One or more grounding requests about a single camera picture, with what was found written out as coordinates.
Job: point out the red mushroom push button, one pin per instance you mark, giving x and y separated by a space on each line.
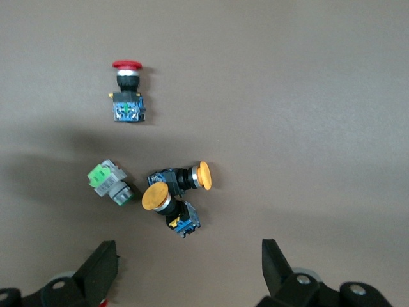
103 302
128 105

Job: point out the yellow mushroom push button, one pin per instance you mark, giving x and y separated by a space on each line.
166 204
191 177

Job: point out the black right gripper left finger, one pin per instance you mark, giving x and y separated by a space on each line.
92 275

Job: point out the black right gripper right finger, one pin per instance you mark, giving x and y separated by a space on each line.
279 278

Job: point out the green push button switch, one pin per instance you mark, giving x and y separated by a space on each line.
107 180

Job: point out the brown table mat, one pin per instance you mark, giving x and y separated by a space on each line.
287 112

